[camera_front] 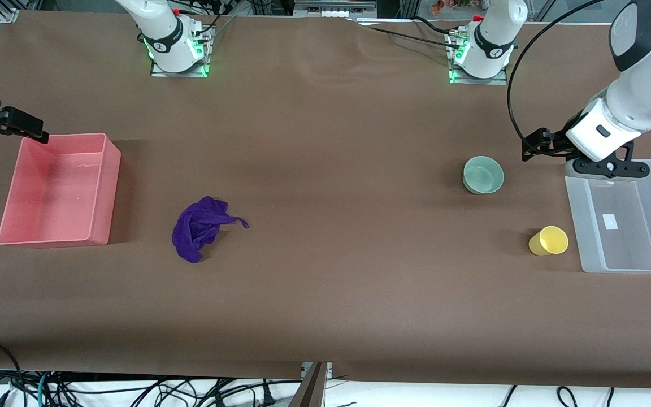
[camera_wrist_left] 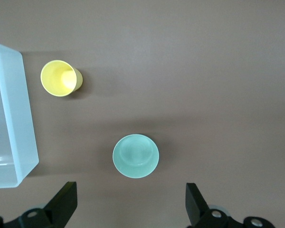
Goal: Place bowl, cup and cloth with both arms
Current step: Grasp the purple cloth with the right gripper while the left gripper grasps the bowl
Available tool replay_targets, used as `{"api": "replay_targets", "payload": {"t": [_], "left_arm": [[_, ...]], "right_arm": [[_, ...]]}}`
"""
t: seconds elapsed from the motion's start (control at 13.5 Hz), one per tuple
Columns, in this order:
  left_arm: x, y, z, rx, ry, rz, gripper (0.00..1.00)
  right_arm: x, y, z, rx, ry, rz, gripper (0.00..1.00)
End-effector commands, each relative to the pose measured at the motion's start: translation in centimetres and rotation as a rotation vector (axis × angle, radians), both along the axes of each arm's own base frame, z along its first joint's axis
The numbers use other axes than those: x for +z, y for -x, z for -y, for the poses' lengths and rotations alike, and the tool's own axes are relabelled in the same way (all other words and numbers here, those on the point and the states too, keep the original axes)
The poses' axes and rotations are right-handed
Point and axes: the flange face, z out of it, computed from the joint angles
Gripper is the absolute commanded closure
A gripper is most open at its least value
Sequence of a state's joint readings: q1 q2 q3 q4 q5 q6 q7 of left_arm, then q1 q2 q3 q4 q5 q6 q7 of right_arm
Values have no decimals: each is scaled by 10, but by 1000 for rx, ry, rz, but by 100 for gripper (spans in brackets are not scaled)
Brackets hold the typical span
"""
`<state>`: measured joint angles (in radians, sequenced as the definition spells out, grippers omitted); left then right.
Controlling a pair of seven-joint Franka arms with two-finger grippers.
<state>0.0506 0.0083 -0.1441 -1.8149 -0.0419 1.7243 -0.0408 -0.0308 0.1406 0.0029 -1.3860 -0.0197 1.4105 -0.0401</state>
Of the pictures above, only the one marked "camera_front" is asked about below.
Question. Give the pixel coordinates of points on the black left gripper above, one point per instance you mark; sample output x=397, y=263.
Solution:
x=551, y=142

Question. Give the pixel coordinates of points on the purple microfiber cloth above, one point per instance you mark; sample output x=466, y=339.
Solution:
x=195, y=229

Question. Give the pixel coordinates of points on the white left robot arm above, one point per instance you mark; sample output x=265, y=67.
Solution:
x=645, y=93

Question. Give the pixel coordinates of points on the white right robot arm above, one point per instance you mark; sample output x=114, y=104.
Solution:
x=161, y=31

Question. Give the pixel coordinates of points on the pale green bowl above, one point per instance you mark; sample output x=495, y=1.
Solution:
x=482, y=175

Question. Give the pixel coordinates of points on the yellow plastic cup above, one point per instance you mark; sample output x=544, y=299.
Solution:
x=550, y=241

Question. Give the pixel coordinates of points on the pink plastic bin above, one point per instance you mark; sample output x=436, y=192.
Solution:
x=60, y=192

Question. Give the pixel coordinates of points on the white paper label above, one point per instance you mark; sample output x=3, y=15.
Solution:
x=610, y=221

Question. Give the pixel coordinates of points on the translucent clear plastic bin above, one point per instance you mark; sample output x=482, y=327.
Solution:
x=625, y=226

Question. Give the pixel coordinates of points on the white background device box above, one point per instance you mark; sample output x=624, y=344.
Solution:
x=334, y=8

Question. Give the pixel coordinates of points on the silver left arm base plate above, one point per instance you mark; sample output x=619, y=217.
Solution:
x=455, y=76

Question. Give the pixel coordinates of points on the aluminium corner bracket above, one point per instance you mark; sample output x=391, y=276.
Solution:
x=9, y=15

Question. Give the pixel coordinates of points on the aluminium table frame profile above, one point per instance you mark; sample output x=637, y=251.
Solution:
x=311, y=387

